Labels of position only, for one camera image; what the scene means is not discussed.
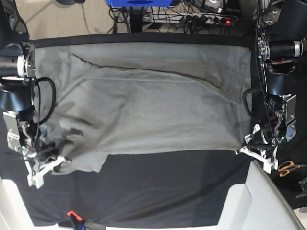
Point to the white chair left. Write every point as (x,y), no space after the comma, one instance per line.
(13,213)

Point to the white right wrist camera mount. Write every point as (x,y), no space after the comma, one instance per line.
(39,173)

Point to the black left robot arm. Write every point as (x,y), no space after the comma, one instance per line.
(278,46)

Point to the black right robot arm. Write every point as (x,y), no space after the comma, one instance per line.
(18,83)

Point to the grey T-shirt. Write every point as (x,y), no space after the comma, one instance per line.
(144,98)

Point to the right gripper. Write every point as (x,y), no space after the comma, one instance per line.
(39,156)

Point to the black power strip red switch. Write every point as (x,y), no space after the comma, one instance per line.
(225,21)

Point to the white chair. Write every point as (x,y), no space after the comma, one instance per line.
(13,213)
(257,204)

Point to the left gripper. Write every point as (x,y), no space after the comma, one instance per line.
(258,143)

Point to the white chair right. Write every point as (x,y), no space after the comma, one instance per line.
(257,204)

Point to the orange handled scissors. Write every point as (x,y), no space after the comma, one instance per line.
(288,166)

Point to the red black clamp bottom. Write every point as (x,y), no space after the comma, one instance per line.
(76,221)

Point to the black stand column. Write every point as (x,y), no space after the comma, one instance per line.
(136,15)

